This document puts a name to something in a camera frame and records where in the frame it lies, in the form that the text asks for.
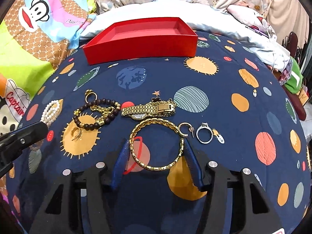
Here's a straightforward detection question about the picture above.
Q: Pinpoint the gold ring with stone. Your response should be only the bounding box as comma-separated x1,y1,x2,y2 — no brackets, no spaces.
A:
84,89,98,104

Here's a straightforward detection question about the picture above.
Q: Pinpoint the green garment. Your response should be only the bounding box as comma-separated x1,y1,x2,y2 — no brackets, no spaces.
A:
284,57,303,94

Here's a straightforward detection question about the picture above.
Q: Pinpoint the pink white plush pillow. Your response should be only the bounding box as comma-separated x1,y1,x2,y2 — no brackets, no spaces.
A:
227,5,277,40

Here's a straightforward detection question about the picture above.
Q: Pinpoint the dark wooden bead bracelet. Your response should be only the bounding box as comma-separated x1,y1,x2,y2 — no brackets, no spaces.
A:
73,98,122,131

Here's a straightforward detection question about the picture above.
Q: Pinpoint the red cardboard box tray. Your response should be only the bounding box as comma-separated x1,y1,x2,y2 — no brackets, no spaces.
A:
82,17,198,65

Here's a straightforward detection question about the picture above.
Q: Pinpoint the gold wristwatch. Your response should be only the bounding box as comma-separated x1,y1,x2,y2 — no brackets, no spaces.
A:
121,97,177,121

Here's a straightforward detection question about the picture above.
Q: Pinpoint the silver gemstone ring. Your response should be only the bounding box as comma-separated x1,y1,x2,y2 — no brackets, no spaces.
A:
196,122,214,145

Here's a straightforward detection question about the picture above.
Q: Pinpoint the white pearl bracelet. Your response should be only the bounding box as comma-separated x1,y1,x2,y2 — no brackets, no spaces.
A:
40,99,61,128

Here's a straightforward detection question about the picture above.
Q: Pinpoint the navy planet print bedsheet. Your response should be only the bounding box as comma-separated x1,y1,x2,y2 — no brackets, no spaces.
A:
6,31,310,233

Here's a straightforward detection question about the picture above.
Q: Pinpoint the gold hoop earring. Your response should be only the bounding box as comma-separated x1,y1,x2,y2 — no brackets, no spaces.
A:
178,122,194,138

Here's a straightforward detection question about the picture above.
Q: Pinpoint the colourful monkey cartoon blanket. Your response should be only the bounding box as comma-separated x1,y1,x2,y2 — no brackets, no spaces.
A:
1,0,96,134

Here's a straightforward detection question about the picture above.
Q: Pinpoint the gold chain necklace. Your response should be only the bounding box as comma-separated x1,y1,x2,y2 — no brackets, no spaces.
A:
73,104,115,125

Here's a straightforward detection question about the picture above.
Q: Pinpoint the light blue quilt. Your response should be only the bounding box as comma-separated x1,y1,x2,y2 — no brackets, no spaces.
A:
80,0,291,71

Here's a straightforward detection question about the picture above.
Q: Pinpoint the gold woven bangle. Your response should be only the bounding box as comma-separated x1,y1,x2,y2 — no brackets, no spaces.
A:
129,118,184,172

